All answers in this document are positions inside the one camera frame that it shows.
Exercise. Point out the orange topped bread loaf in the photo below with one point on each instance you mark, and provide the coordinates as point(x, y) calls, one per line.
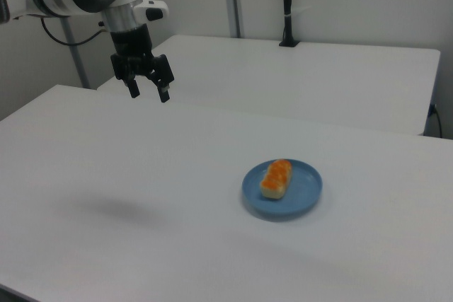
point(276, 180)

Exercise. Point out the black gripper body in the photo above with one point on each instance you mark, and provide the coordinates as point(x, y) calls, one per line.
point(131, 44)

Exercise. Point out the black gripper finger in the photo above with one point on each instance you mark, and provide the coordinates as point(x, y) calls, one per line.
point(133, 88)
point(164, 79)

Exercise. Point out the blue round plate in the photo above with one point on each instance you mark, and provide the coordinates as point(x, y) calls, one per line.
point(304, 190)

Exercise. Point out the black camera stand pole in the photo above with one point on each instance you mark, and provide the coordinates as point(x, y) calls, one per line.
point(288, 1)

